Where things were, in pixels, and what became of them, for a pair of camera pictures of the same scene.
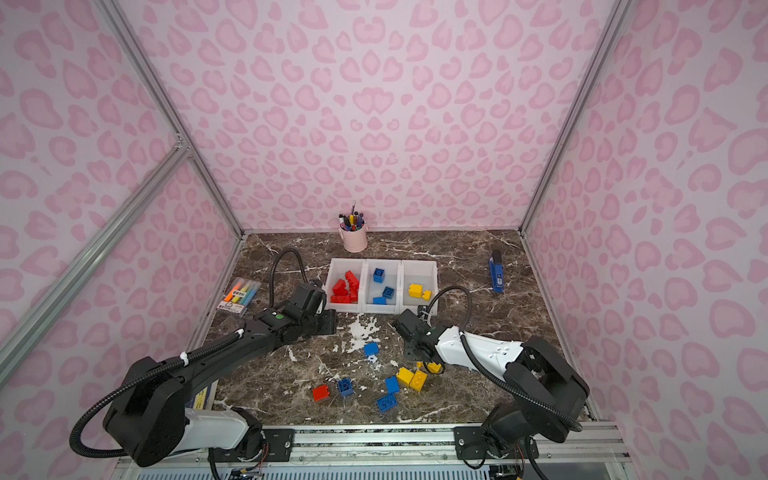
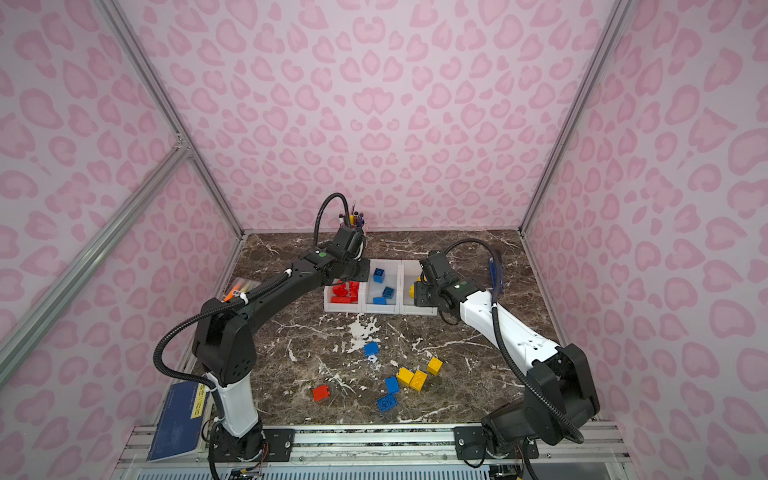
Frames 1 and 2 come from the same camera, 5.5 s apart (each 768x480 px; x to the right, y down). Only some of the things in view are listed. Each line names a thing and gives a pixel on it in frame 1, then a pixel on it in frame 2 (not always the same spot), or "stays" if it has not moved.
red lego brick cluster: (339, 293) stays
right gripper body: (410, 350) → (427, 295)
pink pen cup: (353, 230) stays
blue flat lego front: (387, 402) stays
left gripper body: (323, 323) → (357, 269)
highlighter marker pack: (239, 296) stays
